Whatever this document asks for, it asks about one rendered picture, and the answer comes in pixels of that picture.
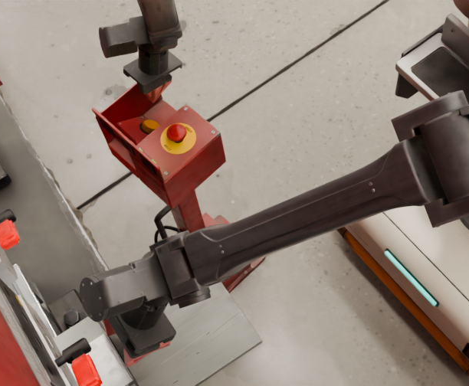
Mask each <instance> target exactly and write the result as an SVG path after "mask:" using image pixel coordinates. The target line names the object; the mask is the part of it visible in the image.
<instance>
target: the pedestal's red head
mask: <svg viewBox="0 0 469 386"><path fill-rule="evenodd" d="M92 111H93V112H94V113H95V115H96V116H95V118H96V120H97V122H98V124H99V126H100V129H101V131H102V133H103V136H104V138H105V140H106V141H107V144H108V146H109V148H110V151H111V153H112V155H114V156H115V157H116V158H117V159H118V160H119V161H120V162H121V163H122V164H123V165H125V166H126V167H127V168H128V169H129V170H130V171H131V172H132V173H133V174H134V175H135V176H136V177H137V178H139V179H140V181H141V182H142V183H144V184H145V185H146V186H147V187H148V188H149V189H150V190H151V191H152V192H154V193H155V194H156V195H157V196H158V197H159V198H160V199H161V200H162V201H164V202H165V203H166V204H167V205H168V206H169V207H170V208H171V209H173V208H175V207H176V206H177V205H178V204H179V203H180V202H181V201H183V200H184V199H185V198H186V197H187V196H188V195H190V194H191V193H192V192H193V191H194V190H195V189H196V188H197V187H198V186H200V184H201V183H203V182H204V181H205V180H206V179H207V178H208V177H209V176H210V175H212V174H213V173H214V172H215V171H216V170H217V169H219V168H220V167H221V166H222V165H223V164H224V163H225V162H226V158H225V151H224V146H223V142H222V138H221V132H220V131H218V130H217V129H216V128H215V127H214V126H213V125H212V124H211V123H209V122H208V121H207V120H206V119H204V118H203V117H202V116H201V115H199V114H198V113H197V112H196V111H194V110H193V108H191V107H190V106H189V105H188V104H187V103H186V104H185V105H183V106H182V107H181V108H180V109H179V110H175V109H174V108H173V107H172V106H170V105H169V104H168V103H167V102H166V101H165V100H164V99H163V98H162V94H161V95H160V96H159V98H158V99H157V100H156V102H155V103H152V102H151V101H150V100H149V99H148V97H147V95H146V94H144V93H143V92H141V91H140V90H139V86H137V83H135V84H134V85H133V86H132V87H131V88H129V89H128V90H127V91H126V92H125V93H124V94H122V95H121V96H120V97H118V98H117V99H116V100H115V101H113V102H112V103H111V104H110V105H109V106H108V107H107V108H105V109H104V110H103V111H101V112H100V113H101V114H102V115H103V116H102V115H101V114H100V113H99V112H98V111H97V110H95V109H94V108H92ZM106 118H107V119H108V120H109V121H110V122H109V121H108V120H107V119H106ZM148 119H150V120H153V121H155V122H157V123H158V124H159V126H158V127H157V128H156V129H155V130H154V131H152V132H151V133H150V134H149V135H147V134H145V133H144V132H142V131H141V129H140V128H139V125H140V123H143V121H145V120H148ZM176 123H184V124H187V125H189V126H191V127H192V128H193V129H194V131H195V134H196V141H195V144H194V146H193V147H192V148H191V149H190V150H189V151H187V152H184V153H182V154H172V153H169V152H167V151H166V150H164V148H163V147H162V145H161V142H160V139H161V135H162V132H163V131H164V130H165V129H166V128H167V127H168V126H171V125H172V124H176ZM128 138H129V139H128ZM130 140H131V141H132V142H131V141H130ZM133 143H134V144H133ZM141 150H142V151H141ZM148 156H149V157H148Z"/></svg>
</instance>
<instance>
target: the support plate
mask: <svg viewBox="0 0 469 386"><path fill-rule="evenodd" d="M208 287H209V289H210V291H211V292H210V295H211V298H209V299H206V300H203V301H201V302H198V303H195V304H192V305H190V306H186V307H183V308H181V309H180V308H179V305H178V304H176V305H174V306H170V305H169V303H168V305H167V306H166V308H165V310H164V313H165V314H166V316H167V318H168V320H169V321H170V322H171V324H172V326H173V327H174V329H175V330H176V335H175V337H174V339H173V340H172V341H171V343H170V344H169V345H168V346H166V347H165V348H161V349H159V350H157V351H155V352H152V353H150V354H148V355H147V356H145V357H144V358H142V359H141V360H139V361H138V362H137V363H136V364H134V365H131V366H129V367H128V368H129V370H130V371H131V373H132V374H133V377H134V378H135V379H136V381H137V383H138V385H139V386H199V385H200V384H201V383H203V382H204V381H206V380H208V379H209V378H210V377H211V376H213V375H215V374H216V373H218V372H219V371H220V370H222V369H223V368H225V367H227V366H228V365H230V364H231V363H232V362H234V361H236V360H237V359H239V358H240V357H241V356H243V355H245V354H246V353H248V352H249V351H250V350H252V349H253V348H255V347H257V346H258V345H260V344H261V343H262V340H261V338H260V336H259V335H258V334H257V333H256V331H255V330H254V328H253V326H252V325H251V324H250V323H249V321H248V319H247V318H246V317H245V315H244V313H243V312H242V311H241V310H240V308H239V307H238V305H237V303H236V302H235V301H234V300H233V298H232V297H231V295H230V294H229V292H228V291H227V290H226V288H225V287H224V285H223V284H222V282H220V283H216V284H214V285H212V286H208ZM101 329H102V328H101V327H100V324H99V323H98V322H95V321H93V320H92V319H91V318H90V317H89V316H88V317H87V318H85V319H83V320H82V321H80V322H79V323H77V324H76V325H74V326H72V327H70V328H69V329H68V330H66V331H65V332H62V333H61V334H60V335H58V336H56V337H55V338H53V340H54V341H55V343H56V345H57V347H58V348H59V350H60V352H61V354H62V351H63V350H64V349H66V348H67V347H69V346H70V345H72V344H74V343H75V342H77V341H78V340H80V339H82V338H85V339H86V340H87V341H88V343H90V342H92V341H93V340H94V339H96V338H98V337H100V336H101V335H102V334H103V331H102V330H101ZM110 337H111V339H112V341H113V343H114V345H115V346H116V348H117V350H118V351H119V353H120V354H121V356H122V358H123V360H124V353H123V349H124V346H123V344H122V342H121V341H120V339H119V338H118V336H117V334H114V335H111V336H110Z"/></svg>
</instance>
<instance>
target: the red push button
mask: <svg viewBox="0 0 469 386"><path fill-rule="evenodd" d="M186 133H187V131H186V128H185V127H184V126H183V125H181V124H178V123H176V124H173V125H171V126H170V127H169V128H168V129H167V133H166V134H167V137H168V138H169V139H170V140H171V141H173V142H176V143H180V142H182V141H183V139H184V138H185V136H186Z"/></svg>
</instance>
